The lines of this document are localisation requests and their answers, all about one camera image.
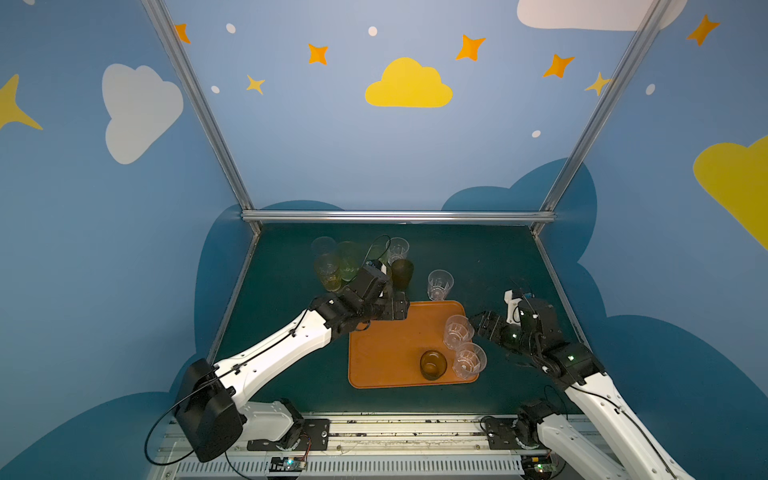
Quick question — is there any clear faceted glass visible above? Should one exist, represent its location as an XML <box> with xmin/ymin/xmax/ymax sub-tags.
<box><xmin>427</xmin><ymin>269</ymin><xmax>455</xmax><ymax>301</ymax></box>
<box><xmin>452</xmin><ymin>342</ymin><xmax>487</xmax><ymax>380</ymax></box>
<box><xmin>443</xmin><ymin>315</ymin><xmax>475</xmax><ymax>350</ymax></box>
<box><xmin>387</xmin><ymin>237</ymin><xmax>410</xmax><ymax>264</ymax></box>

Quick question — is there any orange plastic tray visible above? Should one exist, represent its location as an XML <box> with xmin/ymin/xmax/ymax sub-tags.
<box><xmin>348</xmin><ymin>300</ymin><xmax>477</xmax><ymax>389</ymax></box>

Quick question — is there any small olive textured cup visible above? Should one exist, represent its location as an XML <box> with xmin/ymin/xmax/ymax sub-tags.
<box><xmin>419</xmin><ymin>350</ymin><xmax>447</xmax><ymax>381</ymax></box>

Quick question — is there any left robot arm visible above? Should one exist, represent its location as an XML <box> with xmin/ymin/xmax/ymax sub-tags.
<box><xmin>170</xmin><ymin>263</ymin><xmax>410</xmax><ymax>463</ymax></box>

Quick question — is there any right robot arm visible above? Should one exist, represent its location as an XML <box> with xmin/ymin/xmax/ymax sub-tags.
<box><xmin>469</xmin><ymin>297</ymin><xmax>690</xmax><ymax>479</ymax></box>

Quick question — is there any dark olive textured cup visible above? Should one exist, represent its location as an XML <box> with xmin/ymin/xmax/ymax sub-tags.
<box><xmin>391</xmin><ymin>258</ymin><xmax>414</xmax><ymax>291</ymax></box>

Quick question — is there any clear faceted glass back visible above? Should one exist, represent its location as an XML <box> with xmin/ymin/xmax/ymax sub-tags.
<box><xmin>387</xmin><ymin>237</ymin><xmax>410</xmax><ymax>264</ymax></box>

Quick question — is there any tall green glass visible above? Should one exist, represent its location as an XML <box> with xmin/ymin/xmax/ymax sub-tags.
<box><xmin>338</xmin><ymin>241</ymin><xmax>363</xmax><ymax>282</ymax></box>

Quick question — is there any tall amber glass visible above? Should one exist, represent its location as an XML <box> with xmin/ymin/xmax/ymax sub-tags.
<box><xmin>313</xmin><ymin>253</ymin><xmax>343</xmax><ymax>292</ymax></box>

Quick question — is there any tall clear bluish glass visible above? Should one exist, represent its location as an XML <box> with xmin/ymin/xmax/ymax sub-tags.
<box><xmin>310</xmin><ymin>236</ymin><xmax>338</xmax><ymax>257</ymax></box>

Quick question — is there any right controller board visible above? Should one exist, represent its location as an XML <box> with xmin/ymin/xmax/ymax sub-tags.
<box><xmin>520</xmin><ymin>456</ymin><xmax>557</xmax><ymax>480</ymax></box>

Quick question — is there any controller board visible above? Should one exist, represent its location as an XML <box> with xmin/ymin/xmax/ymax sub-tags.
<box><xmin>269</xmin><ymin>457</ymin><xmax>307</xmax><ymax>474</ymax></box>
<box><xmin>520</xmin><ymin>456</ymin><xmax>557</xmax><ymax>480</ymax></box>

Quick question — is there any left controller board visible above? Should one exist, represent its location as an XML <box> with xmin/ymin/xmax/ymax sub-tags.
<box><xmin>269</xmin><ymin>457</ymin><xmax>307</xmax><ymax>474</ymax></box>

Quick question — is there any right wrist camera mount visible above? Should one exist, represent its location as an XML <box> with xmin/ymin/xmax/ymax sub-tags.
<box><xmin>504</xmin><ymin>289</ymin><xmax>524</xmax><ymax>325</ymax></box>

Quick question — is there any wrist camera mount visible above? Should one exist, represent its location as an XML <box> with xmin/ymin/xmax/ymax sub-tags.
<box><xmin>504</xmin><ymin>289</ymin><xmax>524</xmax><ymax>325</ymax></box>
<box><xmin>365</xmin><ymin>259</ymin><xmax>392</xmax><ymax>282</ymax></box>

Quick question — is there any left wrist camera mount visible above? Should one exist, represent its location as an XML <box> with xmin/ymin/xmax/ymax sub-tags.
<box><xmin>365</xmin><ymin>259</ymin><xmax>392</xmax><ymax>282</ymax></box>

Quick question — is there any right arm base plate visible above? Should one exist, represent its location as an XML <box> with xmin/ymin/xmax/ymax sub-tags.
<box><xmin>479</xmin><ymin>416</ymin><xmax>540</xmax><ymax>450</ymax></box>

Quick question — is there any front aluminium rail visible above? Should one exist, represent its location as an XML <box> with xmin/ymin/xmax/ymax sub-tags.
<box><xmin>147</xmin><ymin>412</ymin><xmax>577</xmax><ymax>479</ymax></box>

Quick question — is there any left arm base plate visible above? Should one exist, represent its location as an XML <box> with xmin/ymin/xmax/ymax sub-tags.
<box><xmin>247</xmin><ymin>418</ymin><xmax>331</xmax><ymax>452</ymax></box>

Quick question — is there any aluminium rear frame bar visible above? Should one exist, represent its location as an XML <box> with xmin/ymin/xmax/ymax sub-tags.
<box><xmin>241</xmin><ymin>209</ymin><xmax>555</xmax><ymax>224</ymax></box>

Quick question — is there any aluminium right frame post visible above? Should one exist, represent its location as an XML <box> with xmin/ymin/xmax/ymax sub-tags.
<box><xmin>531</xmin><ymin>0</ymin><xmax>673</xmax><ymax>238</ymax></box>

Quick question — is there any aluminium frame post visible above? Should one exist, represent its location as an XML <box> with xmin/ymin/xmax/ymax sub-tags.
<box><xmin>141</xmin><ymin>0</ymin><xmax>253</xmax><ymax>214</ymax></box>
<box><xmin>531</xmin><ymin>0</ymin><xmax>673</xmax><ymax>238</ymax></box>

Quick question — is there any aluminium left frame post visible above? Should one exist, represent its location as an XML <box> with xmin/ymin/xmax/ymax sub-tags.
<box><xmin>141</xmin><ymin>0</ymin><xmax>253</xmax><ymax>214</ymax></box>

